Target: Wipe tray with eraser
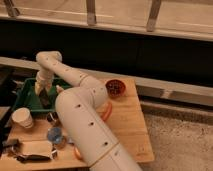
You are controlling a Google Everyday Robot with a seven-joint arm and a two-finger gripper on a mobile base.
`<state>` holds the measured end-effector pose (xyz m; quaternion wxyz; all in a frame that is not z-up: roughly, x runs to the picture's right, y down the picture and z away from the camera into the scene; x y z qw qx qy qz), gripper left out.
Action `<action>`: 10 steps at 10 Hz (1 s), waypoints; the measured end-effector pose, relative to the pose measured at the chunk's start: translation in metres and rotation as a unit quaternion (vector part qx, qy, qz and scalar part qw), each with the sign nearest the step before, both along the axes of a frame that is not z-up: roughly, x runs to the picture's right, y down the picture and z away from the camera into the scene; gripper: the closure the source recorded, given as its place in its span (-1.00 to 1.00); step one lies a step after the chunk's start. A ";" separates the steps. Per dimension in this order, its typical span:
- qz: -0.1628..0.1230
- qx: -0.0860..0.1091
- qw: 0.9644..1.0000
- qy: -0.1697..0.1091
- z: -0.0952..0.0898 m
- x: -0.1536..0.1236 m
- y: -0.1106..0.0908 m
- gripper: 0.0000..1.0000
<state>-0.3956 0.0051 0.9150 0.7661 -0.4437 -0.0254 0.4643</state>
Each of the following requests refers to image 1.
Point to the red bowl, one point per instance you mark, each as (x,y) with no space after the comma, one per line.
(115,88)

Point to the metal railing post left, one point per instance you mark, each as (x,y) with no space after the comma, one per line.
(11,9)

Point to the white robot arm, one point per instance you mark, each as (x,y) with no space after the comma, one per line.
(76,109)

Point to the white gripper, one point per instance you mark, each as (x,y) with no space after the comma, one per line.
(45,78)

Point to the metal railing post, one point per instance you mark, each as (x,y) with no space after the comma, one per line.
(11,9)
(91,13)
(153,15)

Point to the white paper cup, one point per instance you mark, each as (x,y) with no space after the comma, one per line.
(22,116)

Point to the green plastic tray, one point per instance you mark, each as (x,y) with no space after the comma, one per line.
(26,96)

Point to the metal railing post right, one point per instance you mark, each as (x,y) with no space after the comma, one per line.
(153,15)

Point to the metal railing post middle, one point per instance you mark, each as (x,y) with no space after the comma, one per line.
(91,13)

